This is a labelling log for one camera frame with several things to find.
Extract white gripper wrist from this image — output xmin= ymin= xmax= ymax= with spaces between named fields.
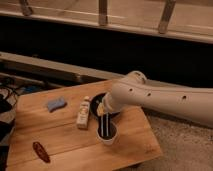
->
xmin=97 ymin=93 xmax=123 ymax=137

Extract black cables at left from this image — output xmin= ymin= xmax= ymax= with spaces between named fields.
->
xmin=0 ymin=75 xmax=24 ymax=141

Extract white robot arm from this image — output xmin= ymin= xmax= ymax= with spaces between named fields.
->
xmin=97 ymin=71 xmax=213 ymax=128

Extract white tube bottle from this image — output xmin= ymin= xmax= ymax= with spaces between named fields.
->
xmin=76 ymin=96 xmax=90 ymax=129

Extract black round dish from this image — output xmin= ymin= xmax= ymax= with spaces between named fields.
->
xmin=89 ymin=92 xmax=121 ymax=121

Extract red oval object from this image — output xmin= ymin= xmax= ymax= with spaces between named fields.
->
xmin=33 ymin=142 xmax=51 ymax=163

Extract wooden table board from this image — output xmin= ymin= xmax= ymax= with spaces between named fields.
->
xmin=6 ymin=81 xmax=162 ymax=171

